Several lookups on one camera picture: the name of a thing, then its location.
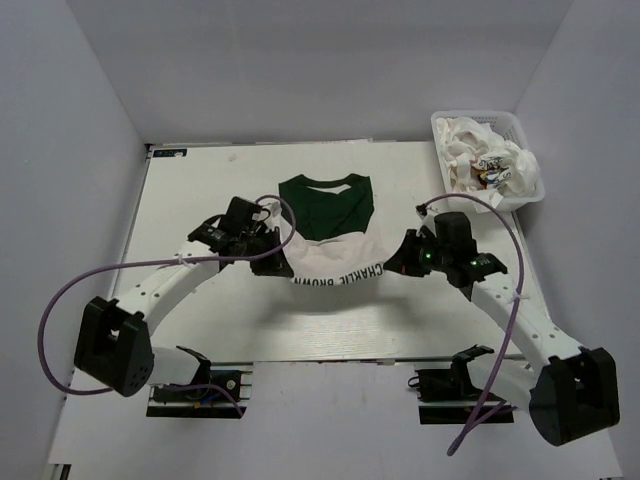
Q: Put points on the blue table label sticker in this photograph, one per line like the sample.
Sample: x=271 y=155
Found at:
x=169 y=153

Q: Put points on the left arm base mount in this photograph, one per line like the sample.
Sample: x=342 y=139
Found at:
x=226 y=396

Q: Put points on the white green-sleeved t-shirt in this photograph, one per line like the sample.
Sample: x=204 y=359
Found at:
x=333 y=235

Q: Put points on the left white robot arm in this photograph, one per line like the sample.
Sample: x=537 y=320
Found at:
x=115 y=346

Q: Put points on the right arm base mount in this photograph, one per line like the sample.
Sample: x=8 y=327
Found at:
x=442 y=400

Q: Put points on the white printed t-shirt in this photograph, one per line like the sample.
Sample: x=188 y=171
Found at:
x=490 y=165

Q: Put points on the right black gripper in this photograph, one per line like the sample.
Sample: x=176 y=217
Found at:
x=404 y=261

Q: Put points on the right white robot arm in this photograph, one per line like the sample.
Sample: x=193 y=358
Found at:
x=568 y=390

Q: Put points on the white plastic basket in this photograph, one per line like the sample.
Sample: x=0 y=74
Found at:
x=520 y=135

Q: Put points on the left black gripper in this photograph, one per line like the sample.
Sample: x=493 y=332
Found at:
x=274 y=266

